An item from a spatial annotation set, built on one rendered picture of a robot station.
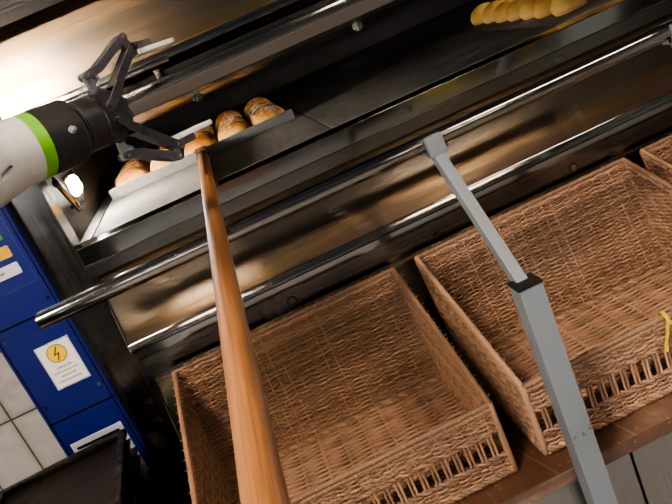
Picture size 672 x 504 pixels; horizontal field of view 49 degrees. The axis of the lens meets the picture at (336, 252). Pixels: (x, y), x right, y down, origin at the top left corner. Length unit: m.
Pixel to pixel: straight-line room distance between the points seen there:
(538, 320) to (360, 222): 0.60
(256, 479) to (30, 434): 1.35
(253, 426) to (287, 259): 1.11
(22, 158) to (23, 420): 0.89
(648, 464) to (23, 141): 1.14
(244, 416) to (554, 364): 0.73
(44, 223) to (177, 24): 0.49
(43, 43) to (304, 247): 0.67
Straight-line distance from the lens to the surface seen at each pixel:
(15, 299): 1.65
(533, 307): 1.14
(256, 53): 1.42
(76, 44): 1.58
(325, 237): 1.62
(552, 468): 1.38
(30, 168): 1.02
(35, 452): 1.82
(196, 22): 1.55
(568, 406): 1.24
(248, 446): 0.51
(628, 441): 1.40
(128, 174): 2.10
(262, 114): 2.08
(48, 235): 1.63
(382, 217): 1.64
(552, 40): 1.76
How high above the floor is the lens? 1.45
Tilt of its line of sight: 18 degrees down
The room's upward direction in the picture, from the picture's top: 24 degrees counter-clockwise
